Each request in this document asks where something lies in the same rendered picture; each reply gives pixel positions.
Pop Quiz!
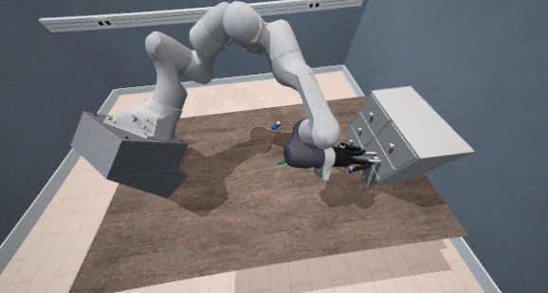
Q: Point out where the grey chest of drawers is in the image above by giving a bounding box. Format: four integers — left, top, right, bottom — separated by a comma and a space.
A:
355, 86, 475, 187

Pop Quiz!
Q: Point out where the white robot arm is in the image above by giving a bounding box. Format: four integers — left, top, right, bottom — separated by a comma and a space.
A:
104, 1, 340, 181

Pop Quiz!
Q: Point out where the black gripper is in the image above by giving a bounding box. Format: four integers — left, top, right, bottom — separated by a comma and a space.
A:
332, 142, 381, 174

